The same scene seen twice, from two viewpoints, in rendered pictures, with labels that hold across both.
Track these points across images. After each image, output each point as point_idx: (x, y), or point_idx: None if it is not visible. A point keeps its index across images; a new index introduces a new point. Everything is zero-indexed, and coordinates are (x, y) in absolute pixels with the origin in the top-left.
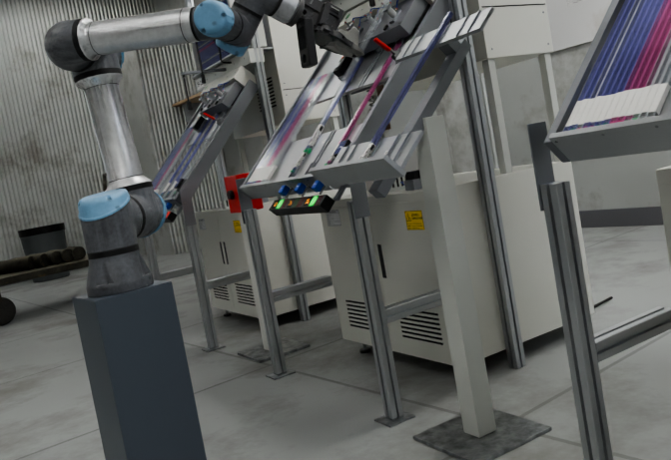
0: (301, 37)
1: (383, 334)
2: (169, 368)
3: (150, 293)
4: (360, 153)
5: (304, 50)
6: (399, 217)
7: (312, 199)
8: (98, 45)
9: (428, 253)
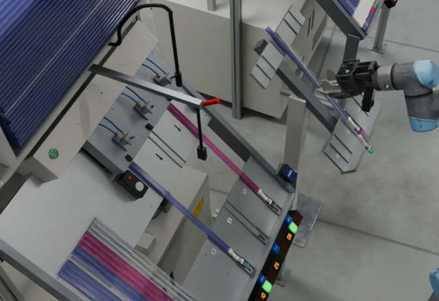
0: (373, 92)
1: None
2: None
3: None
4: (344, 131)
5: (373, 98)
6: (187, 224)
7: (289, 230)
8: None
9: (204, 215)
